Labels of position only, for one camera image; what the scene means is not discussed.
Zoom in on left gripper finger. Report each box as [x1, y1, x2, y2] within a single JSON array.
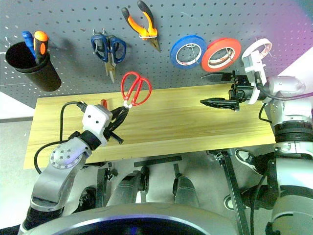
[[111, 108, 130, 131], [111, 105, 129, 118]]

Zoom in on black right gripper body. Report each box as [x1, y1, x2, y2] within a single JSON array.
[[228, 70, 253, 113]]

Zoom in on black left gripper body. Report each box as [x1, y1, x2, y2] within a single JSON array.
[[105, 111, 124, 144]]

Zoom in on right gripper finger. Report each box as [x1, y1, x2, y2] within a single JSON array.
[[199, 97, 240, 111], [200, 71, 233, 83]]

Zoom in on red-handled scissors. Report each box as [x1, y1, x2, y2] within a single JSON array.
[[120, 71, 153, 109]]

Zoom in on white tape roll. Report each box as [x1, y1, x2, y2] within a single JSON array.
[[242, 37, 273, 65]]

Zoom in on orange and black pliers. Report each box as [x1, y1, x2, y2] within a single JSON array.
[[121, 0, 162, 53]]

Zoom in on red tape roll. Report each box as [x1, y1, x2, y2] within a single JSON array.
[[201, 37, 242, 72]]

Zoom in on metal tape hook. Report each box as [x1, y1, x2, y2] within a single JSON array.
[[186, 43, 204, 65]]

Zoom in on blue tape roll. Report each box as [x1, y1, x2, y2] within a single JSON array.
[[170, 34, 208, 70]]

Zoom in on grey perforated pegboard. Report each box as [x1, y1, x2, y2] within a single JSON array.
[[0, 0, 313, 109]]

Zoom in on white and black sneaker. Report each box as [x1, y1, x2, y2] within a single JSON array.
[[235, 149, 270, 176]]

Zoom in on black metal table leg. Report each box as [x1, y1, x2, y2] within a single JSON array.
[[96, 162, 113, 209], [207, 148, 250, 235]]

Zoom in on dark grey rounded shell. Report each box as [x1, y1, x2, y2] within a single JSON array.
[[107, 166, 150, 207], [172, 173, 201, 209]]

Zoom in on metal scissors hook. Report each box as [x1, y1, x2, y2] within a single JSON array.
[[92, 27, 109, 53]]

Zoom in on dark plastic cup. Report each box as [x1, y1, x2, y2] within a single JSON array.
[[5, 41, 62, 93]]

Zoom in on silver robot torso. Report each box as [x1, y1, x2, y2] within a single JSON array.
[[31, 202, 239, 235]]

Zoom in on round grey floor pad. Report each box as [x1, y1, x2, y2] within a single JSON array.
[[223, 195, 236, 212]]

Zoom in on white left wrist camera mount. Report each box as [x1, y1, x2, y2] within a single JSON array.
[[81, 103, 113, 148]]

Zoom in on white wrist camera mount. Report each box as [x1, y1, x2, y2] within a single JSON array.
[[241, 52, 268, 105], [81, 103, 113, 148]]

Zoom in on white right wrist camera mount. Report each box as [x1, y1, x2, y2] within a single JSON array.
[[241, 52, 268, 105]]

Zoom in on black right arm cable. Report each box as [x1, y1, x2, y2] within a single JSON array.
[[255, 70, 313, 123]]

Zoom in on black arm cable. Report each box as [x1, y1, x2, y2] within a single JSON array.
[[33, 101, 87, 175], [255, 70, 313, 123]]

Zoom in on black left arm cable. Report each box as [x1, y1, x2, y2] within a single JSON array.
[[33, 101, 87, 175]]

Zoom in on black table frame crossbar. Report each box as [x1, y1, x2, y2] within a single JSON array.
[[134, 155, 183, 169]]

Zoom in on blue-handled scissors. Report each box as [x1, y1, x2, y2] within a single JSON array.
[[90, 33, 127, 84]]

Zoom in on wire loop pegboard hook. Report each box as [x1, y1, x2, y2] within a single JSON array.
[[139, 33, 158, 41]]

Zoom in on blue-handled screwdriver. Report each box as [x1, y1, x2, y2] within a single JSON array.
[[22, 30, 37, 60]]

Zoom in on white wire pegboard hook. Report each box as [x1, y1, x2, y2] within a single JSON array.
[[0, 36, 12, 55]]

